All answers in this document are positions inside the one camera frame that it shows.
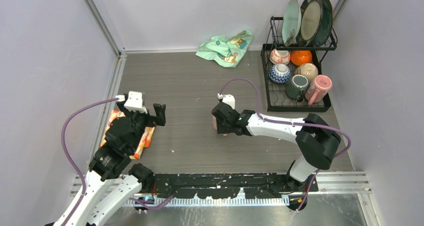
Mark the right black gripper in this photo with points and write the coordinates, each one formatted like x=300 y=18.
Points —
x=221 y=129

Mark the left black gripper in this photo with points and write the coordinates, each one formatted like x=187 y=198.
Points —
x=160 y=118

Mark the pale pink mug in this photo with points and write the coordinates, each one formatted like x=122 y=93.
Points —
x=214 y=123

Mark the dark green mug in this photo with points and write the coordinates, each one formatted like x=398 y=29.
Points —
x=296 y=87

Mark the orange coral pattern bowl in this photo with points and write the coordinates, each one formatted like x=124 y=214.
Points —
x=280 y=57

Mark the white bowl orange outside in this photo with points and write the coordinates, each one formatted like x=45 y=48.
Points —
x=300 y=57

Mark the white ceramic bowl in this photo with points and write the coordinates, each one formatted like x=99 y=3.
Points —
x=309 y=70

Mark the pink glass mug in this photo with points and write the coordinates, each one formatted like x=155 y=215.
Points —
x=318 y=88

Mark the mint green flower plate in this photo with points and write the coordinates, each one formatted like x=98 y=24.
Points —
x=291 y=23

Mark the black rimmed cream plate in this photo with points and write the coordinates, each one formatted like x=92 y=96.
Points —
x=311 y=16

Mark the dark blue floral plate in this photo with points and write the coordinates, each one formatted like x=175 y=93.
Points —
x=326 y=24

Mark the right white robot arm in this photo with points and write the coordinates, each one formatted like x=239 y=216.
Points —
x=315 y=139

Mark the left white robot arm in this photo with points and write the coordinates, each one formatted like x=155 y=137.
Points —
x=91 y=206

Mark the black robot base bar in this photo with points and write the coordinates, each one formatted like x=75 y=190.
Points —
x=225 y=185

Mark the orange floral cloth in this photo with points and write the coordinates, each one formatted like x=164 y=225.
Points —
x=144 y=141

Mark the mint green cartoon cloth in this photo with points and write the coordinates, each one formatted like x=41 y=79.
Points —
x=227 y=52

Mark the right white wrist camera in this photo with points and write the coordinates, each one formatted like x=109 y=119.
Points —
x=227 y=99

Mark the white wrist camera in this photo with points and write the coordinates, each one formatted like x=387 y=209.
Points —
x=132 y=102
x=227 y=99

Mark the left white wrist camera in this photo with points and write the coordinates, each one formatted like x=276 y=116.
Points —
x=132 y=102

